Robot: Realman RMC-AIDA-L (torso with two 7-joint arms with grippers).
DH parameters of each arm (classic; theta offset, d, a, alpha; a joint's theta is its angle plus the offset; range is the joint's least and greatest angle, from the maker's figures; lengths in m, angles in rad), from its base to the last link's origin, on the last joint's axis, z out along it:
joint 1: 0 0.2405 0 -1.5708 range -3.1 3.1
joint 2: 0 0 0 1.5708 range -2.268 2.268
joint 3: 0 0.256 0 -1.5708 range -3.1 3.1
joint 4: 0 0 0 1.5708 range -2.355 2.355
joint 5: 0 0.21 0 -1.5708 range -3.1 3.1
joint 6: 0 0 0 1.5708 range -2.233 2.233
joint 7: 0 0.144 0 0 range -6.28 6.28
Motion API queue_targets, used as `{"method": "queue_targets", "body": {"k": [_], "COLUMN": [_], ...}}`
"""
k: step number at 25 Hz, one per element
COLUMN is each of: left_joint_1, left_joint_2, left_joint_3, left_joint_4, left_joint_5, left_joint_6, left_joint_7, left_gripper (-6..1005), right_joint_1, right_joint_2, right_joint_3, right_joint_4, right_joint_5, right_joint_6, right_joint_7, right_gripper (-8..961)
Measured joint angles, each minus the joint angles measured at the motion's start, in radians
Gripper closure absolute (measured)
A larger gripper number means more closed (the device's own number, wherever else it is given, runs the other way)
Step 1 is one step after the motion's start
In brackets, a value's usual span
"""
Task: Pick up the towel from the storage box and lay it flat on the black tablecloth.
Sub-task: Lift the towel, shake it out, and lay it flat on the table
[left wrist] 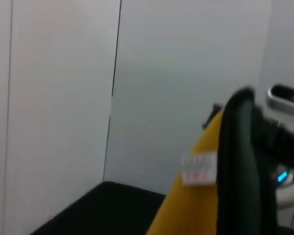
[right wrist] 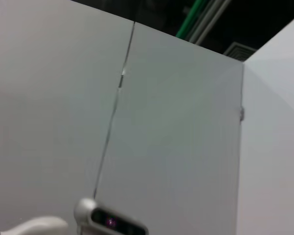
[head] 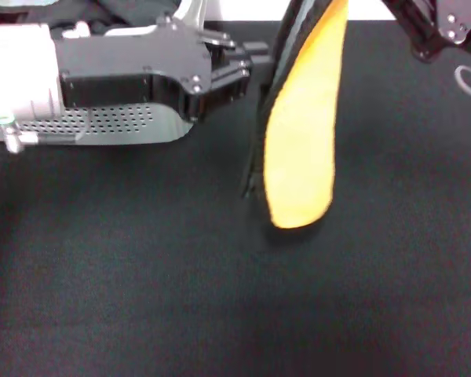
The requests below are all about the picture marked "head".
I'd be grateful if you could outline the grey perforated storage box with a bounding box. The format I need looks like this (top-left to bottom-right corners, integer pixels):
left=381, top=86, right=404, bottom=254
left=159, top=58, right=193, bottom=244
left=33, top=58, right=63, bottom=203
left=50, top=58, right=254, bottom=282
left=0, top=0, right=221, bottom=147

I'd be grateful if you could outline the black cloth pile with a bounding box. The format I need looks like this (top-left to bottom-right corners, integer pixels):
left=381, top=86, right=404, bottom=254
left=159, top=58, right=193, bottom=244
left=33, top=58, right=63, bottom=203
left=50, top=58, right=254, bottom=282
left=0, top=0, right=182, bottom=34

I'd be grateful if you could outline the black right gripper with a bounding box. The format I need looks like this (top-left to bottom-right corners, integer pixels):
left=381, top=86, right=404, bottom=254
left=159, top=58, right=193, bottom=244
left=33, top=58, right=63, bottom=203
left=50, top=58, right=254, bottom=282
left=382, top=0, right=471, bottom=64

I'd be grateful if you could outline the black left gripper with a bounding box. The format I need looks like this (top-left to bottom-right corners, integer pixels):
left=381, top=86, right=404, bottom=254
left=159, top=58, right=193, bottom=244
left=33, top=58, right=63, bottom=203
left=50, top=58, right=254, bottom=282
left=53, top=15, right=272, bottom=123

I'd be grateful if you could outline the grey yellow towel black trim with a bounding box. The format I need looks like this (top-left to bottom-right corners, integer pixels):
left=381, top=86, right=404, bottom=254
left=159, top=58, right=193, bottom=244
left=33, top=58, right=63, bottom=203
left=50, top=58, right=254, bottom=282
left=240, top=0, right=349, bottom=233

